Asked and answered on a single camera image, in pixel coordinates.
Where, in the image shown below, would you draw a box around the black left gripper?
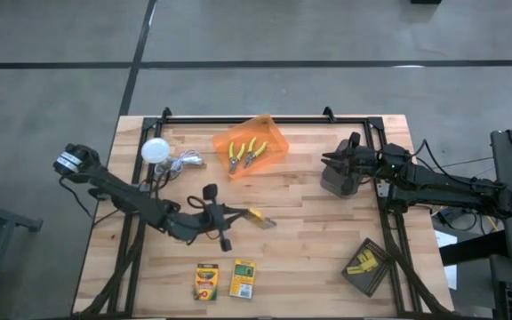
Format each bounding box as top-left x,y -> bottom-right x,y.
169,184 -> 252,253

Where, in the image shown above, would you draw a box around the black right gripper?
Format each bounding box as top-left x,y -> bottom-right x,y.
321,132 -> 390,183

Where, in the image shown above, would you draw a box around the yellow green crayon box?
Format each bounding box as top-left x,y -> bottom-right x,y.
228,258 -> 257,300
243,206 -> 278,230

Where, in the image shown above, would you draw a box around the Crayola crayon box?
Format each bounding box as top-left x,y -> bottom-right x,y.
193,262 -> 220,302

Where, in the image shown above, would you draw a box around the black mesh basket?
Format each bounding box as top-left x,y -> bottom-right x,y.
340,237 -> 395,298

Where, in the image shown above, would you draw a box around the orange translucent plastic bin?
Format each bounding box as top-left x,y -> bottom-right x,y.
212,114 -> 291,181

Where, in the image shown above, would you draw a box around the white mushroom table lamp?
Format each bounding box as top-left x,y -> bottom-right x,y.
140,137 -> 181,182

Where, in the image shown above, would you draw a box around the black slanted beam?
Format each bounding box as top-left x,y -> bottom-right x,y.
437,229 -> 509,268

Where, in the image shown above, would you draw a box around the white paper sheet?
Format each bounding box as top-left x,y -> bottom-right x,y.
433,228 -> 460,291

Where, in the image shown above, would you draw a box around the yellow handled pliers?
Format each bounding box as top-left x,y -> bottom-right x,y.
228,141 -> 247,174
243,136 -> 269,169

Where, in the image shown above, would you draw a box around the black aluminium table frame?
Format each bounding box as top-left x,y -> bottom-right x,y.
71,106 -> 460,319

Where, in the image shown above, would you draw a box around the white lamp power cable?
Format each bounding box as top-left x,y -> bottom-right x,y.
165,148 -> 204,177

